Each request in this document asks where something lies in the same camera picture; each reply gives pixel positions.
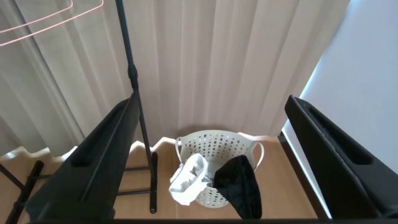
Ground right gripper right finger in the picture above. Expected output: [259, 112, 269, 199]
[284, 95, 398, 218]

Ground black shorts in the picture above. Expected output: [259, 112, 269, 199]
[213, 154, 263, 220]

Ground beige curtain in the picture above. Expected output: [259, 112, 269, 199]
[0, 0, 351, 157]

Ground white garment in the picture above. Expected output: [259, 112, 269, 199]
[169, 152, 210, 206]

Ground white laundry basket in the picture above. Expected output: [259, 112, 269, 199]
[174, 129, 265, 208]

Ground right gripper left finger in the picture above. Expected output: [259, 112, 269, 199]
[24, 93, 141, 222]

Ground black clothes rack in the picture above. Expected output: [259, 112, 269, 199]
[0, 0, 159, 224]

